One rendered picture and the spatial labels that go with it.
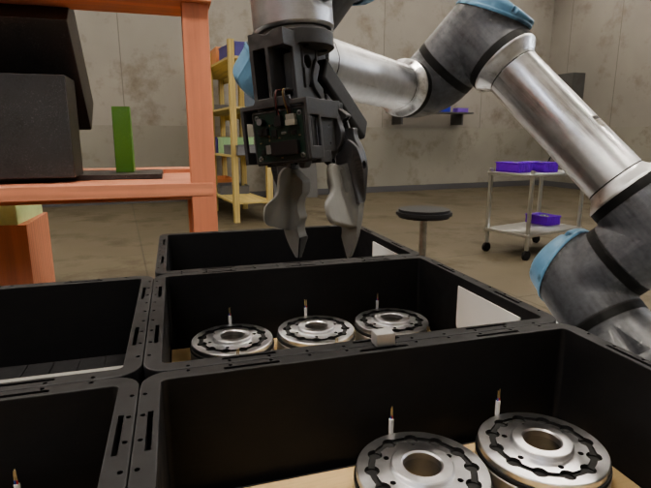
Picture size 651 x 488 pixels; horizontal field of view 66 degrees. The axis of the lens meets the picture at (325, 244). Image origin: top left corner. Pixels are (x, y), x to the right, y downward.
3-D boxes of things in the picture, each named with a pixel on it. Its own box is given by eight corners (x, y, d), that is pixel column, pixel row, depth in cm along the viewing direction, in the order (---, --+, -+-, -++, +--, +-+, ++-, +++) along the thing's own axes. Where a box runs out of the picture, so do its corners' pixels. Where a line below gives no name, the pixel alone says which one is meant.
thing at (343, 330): (340, 316, 73) (340, 312, 72) (365, 343, 63) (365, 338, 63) (271, 323, 70) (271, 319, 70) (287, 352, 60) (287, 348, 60)
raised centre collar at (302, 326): (327, 320, 69) (327, 317, 69) (339, 334, 65) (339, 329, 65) (294, 324, 68) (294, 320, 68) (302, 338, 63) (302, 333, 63)
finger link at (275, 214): (249, 259, 50) (256, 167, 48) (282, 249, 55) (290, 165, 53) (275, 267, 49) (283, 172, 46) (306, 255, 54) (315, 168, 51)
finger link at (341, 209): (324, 268, 46) (295, 170, 46) (352, 255, 51) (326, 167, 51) (354, 260, 44) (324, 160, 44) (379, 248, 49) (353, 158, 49)
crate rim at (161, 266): (356, 234, 107) (357, 224, 106) (423, 269, 79) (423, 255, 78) (160, 246, 96) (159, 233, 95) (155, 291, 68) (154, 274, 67)
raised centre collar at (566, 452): (542, 424, 44) (542, 417, 44) (588, 456, 40) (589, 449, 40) (497, 436, 43) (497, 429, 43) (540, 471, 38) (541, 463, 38)
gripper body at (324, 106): (244, 173, 46) (229, 36, 44) (294, 168, 54) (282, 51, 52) (316, 167, 43) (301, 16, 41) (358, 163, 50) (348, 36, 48)
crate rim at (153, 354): (423, 269, 79) (423, 255, 78) (563, 343, 51) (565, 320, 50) (155, 291, 68) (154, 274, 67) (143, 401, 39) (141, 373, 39)
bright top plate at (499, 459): (542, 409, 48) (542, 403, 48) (640, 473, 39) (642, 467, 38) (452, 430, 44) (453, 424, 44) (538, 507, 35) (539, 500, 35)
